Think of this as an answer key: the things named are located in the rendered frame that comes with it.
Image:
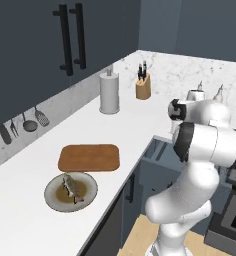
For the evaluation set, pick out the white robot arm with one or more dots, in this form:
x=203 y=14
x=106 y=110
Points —
x=203 y=146

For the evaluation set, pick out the wooden cutting board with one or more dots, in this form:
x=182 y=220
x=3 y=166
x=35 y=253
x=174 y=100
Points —
x=89 y=157

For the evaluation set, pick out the open grey drawer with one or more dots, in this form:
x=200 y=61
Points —
x=153 y=151

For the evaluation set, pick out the wooden knife block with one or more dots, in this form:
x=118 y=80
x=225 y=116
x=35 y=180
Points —
x=143 y=89

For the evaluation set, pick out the brown piece of meat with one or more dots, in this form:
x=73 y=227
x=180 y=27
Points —
x=73 y=188

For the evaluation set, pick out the grey round plate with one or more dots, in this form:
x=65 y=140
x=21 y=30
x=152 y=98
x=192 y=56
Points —
x=53 y=196

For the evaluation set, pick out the white paper towel roll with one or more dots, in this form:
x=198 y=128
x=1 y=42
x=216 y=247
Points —
x=109 y=95

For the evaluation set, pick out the grey hanging slotted turner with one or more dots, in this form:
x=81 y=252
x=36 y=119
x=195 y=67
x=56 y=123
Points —
x=42 y=118

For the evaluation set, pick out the dark base cupboard door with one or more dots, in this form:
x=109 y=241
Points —
x=106 y=226
x=136 y=203

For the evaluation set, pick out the white bottle with pointed cap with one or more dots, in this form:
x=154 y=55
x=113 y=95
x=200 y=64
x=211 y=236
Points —
x=196 y=94

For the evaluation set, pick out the dark hanging ladle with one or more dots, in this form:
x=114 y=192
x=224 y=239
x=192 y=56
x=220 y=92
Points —
x=30 y=125

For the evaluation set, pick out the dark hanging fork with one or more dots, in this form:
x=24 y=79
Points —
x=14 y=129

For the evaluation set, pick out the dark hanging spatula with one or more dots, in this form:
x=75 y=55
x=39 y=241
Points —
x=5 y=135

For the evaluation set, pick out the dark grey oven with hob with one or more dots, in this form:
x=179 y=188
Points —
x=231 y=213

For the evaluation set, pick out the dark wall cupboard door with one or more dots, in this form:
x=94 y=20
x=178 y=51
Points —
x=23 y=50
x=110 y=30

